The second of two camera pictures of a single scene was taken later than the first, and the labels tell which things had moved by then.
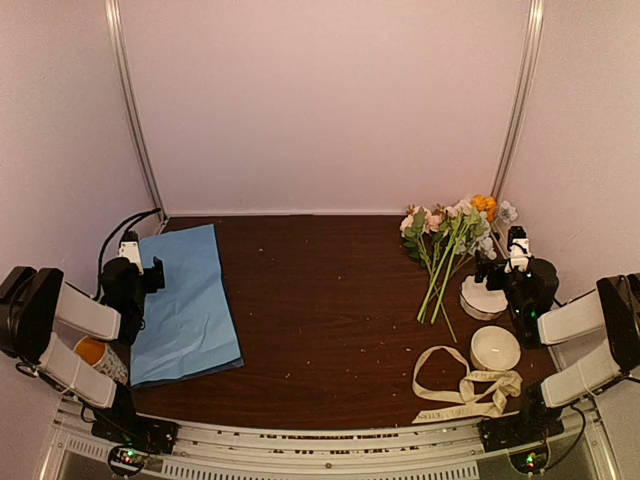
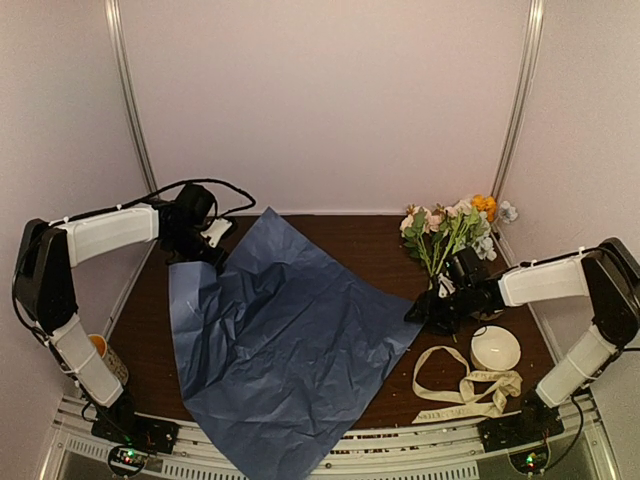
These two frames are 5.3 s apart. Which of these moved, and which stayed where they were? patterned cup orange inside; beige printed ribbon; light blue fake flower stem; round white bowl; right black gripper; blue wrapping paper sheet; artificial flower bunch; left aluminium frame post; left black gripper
Moved: right black gripper; light blue fake flower stem; left black gripper; artificial flower bunch; blue wrapping paper sheet
Stayed: left aluminium frame post; patterned cup orange inside; round white bowl; beige printed ribbon
